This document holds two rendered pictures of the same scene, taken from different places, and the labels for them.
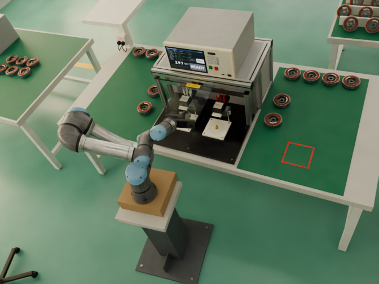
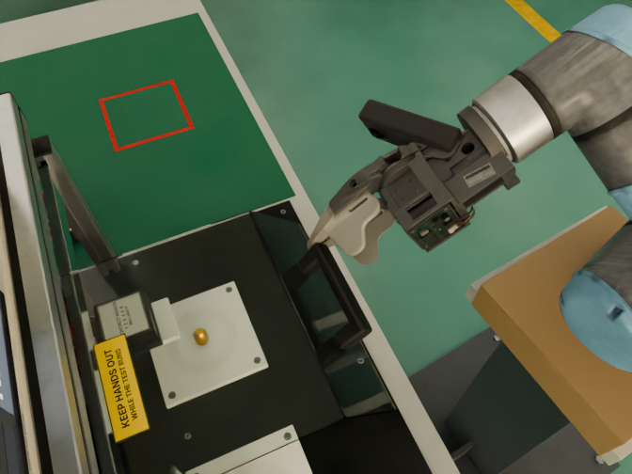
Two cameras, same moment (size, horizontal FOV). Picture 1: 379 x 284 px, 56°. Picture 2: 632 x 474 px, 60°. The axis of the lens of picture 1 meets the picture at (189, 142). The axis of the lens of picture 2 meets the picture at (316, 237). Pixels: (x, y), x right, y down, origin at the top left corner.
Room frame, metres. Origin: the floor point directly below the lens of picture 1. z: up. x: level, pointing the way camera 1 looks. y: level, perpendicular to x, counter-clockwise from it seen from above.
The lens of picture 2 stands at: (1.72, 0.10, 1.54)
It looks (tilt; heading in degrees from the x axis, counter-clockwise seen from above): 56 degrees down; 209
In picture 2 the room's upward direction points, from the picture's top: straight up
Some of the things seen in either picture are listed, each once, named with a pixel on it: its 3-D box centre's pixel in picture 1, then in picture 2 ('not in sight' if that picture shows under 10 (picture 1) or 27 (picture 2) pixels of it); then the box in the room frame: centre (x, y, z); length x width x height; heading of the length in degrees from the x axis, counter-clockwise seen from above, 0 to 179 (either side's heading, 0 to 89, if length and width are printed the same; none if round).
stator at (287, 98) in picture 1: (281, 101); not in sight; (1.59, -0.67, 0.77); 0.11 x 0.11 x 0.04
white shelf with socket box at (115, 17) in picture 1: (123, 34); not in sight; (2.60, 0.26, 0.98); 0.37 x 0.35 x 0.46; 52
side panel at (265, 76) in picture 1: (264, 77); not in sight; (1.71, -0.60, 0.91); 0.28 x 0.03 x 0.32; 142
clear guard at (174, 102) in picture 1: (192, 96); (191, 355); (1.60, -0.10, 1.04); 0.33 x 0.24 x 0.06; 142
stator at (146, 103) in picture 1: (144, 108); not in sight; (1.91, 0.24, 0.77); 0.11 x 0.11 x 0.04
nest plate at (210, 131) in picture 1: (216, 128); not in sight; (1.51, -0.20, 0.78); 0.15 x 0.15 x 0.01; 52
